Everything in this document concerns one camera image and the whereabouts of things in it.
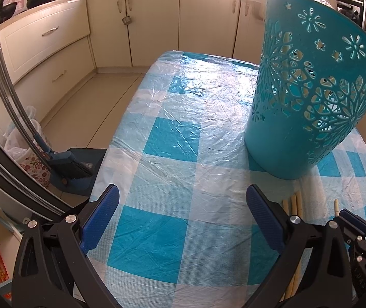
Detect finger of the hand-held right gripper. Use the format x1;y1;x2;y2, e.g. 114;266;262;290
339;209;366;236

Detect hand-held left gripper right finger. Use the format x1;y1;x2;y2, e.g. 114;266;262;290
246;184;356;308

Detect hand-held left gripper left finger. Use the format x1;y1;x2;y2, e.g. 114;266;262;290
11;184;120;308

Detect row of bamboo chopsticks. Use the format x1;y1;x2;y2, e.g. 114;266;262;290
282;191;303;300

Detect teal perforated plastic basket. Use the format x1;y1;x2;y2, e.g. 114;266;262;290
244;0;366;180

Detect blue broom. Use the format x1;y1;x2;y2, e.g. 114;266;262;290
34;133;94;180

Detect red floral plastic bag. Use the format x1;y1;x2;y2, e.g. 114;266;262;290
18;154;53;188

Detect white plastic bag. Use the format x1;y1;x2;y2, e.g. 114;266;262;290
3;106;47;164

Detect blue checkered plastic tablecloth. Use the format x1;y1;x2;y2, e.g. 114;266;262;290
74;51;366;308

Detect cream base cabinets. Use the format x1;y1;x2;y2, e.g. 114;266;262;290
0;0;267;129

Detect plastic bag on cabinet door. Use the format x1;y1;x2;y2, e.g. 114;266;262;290
242;0;267;20

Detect clear plastic bag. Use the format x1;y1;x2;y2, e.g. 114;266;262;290
316;0;339;10

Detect small black wok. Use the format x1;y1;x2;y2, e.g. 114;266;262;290
0;0;18;24

